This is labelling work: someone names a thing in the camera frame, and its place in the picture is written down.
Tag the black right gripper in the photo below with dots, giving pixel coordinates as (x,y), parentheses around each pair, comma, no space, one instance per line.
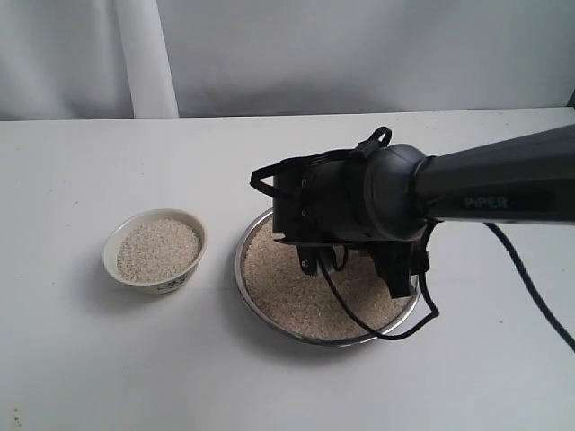
(323,203)

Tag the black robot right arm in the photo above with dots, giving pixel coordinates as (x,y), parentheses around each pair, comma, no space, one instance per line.
(380,197)

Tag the round metal rice tray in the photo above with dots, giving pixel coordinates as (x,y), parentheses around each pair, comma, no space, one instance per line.
(303,308)

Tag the white ceramic rice bowl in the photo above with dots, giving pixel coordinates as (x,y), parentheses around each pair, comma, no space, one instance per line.
(156,252)

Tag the white backdrop curtain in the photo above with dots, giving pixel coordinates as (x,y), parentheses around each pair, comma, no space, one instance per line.
(84,60)

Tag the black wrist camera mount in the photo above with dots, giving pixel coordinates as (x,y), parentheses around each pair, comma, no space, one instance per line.
(397,262)

